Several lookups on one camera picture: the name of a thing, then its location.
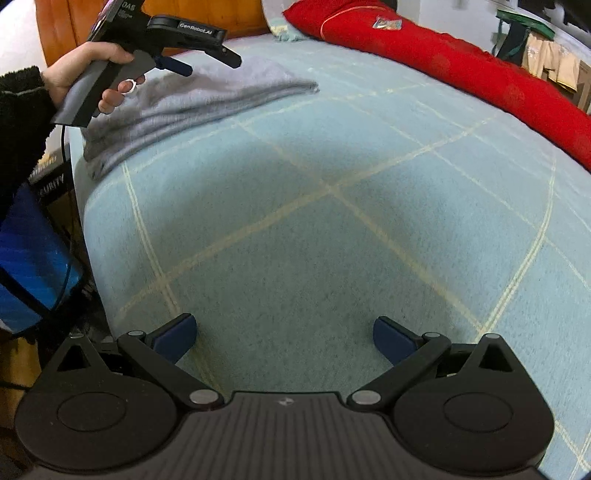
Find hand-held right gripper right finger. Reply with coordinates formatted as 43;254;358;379
346;316;517;411

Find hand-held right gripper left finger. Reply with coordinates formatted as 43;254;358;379
54;313;225;411

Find grey pillow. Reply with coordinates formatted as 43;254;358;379
261;0;306;44

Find wooden headboard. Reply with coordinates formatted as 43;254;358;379
34;0;271;80

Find light blue checked bed blanket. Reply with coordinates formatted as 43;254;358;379
76;28;591;480

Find red quilt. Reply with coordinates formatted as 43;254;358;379
283;0;591;172

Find black cardboard box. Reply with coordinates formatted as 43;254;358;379
27;151;75;200

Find green clothes rack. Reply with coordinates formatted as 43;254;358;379
496;9;556;66

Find blue striped bag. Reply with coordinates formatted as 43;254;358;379
0;184;85;334

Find grey pants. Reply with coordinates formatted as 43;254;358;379
83;58;321;182

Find person's left hand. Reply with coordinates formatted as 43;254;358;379
42;41;147;116

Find black cable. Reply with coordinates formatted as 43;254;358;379
59;124;77;303

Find person's left forearm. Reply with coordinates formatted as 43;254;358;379
0;66;59;223

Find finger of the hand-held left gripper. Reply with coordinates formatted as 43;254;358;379
154;54;194;78
203;41;243;70

